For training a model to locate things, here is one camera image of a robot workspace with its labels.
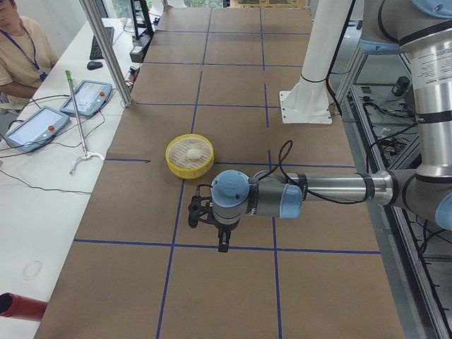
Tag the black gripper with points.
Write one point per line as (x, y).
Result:
(224, 227)

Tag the white steamed bun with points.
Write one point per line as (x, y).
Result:
(194, 154)

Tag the yellow round steamer basket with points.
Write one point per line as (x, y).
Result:
(180, 165)

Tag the metal reacher grabber tool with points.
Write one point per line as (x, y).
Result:
(86, 153)

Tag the far teach pendant tablet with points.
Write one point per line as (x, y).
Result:
(90, 96)

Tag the teach pendant tablet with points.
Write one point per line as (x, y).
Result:
(37, 130)
(90, 96)

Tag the white long desk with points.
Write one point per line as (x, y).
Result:
(41, 203)

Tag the near teach pendant tablet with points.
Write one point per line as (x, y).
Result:
(37, 130)

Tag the black computer mouse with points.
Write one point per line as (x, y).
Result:
(93, 65)

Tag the red cylinder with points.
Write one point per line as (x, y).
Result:
(20, 307)

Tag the black power adapter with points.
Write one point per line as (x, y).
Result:
(401, 86)

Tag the person in beige shirt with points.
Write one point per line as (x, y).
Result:
(27, 56)

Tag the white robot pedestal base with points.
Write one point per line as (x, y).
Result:
(307, 102)

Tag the aluminium frame post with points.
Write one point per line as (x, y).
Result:
(95, 21)

